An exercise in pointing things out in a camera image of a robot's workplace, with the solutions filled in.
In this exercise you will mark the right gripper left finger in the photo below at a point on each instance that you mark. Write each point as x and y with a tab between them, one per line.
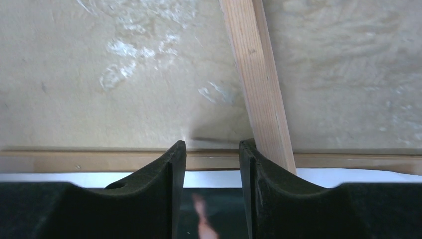
143	205

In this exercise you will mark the white wooden picture frame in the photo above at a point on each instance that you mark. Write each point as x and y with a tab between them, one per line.
249	37

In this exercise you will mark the brown cardboard backing board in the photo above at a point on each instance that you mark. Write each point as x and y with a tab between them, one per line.
127	161

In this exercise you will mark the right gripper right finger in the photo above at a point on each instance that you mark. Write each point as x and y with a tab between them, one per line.
281	205

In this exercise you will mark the printed photo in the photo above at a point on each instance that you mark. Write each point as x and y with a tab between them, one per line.
220	190

